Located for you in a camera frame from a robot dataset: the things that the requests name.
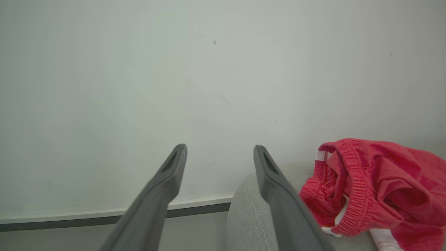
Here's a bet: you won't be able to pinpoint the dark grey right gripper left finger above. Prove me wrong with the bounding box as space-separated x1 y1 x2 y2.
99 144 188 251

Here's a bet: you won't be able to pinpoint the red shorts with white trim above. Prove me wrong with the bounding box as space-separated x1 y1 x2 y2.
299 138 446 251

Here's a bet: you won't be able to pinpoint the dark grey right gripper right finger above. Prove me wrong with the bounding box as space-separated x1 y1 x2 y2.
253 145 336 251

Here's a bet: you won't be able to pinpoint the white and black baseboard strip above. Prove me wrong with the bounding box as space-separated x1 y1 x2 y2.
0 195 233 232

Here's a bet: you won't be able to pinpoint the grey fabric sofa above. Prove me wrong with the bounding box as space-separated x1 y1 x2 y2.
226 161 380 251

